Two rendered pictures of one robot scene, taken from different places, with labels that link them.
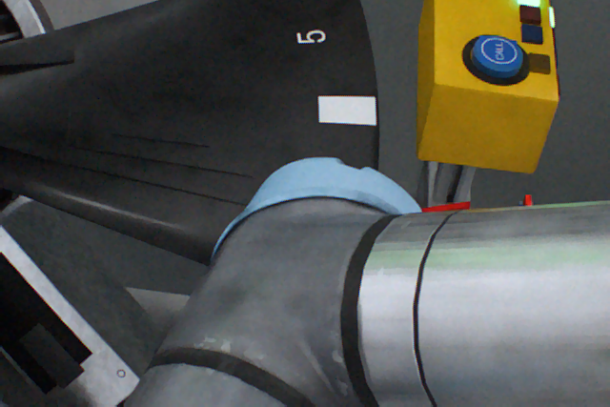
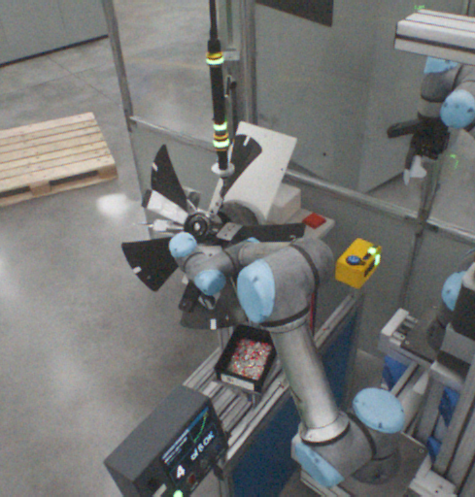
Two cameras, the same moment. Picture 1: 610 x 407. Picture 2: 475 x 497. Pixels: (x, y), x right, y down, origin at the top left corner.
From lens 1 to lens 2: 116 cm
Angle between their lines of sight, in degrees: 30
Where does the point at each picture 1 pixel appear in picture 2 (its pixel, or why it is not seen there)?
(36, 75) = (248, 230)
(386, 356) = (240, 254)
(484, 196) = not seen: hidden behind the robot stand
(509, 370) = (247, 256)
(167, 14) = (273, 227)
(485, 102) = (346, 268)
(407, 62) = (390, 278)
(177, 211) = not seen: hidden behind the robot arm
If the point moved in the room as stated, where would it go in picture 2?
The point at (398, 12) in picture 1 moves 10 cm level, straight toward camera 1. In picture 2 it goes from (388, 263) to (375, 274)
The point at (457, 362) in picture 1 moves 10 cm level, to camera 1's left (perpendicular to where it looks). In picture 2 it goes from (244, 255) to (216, 242)
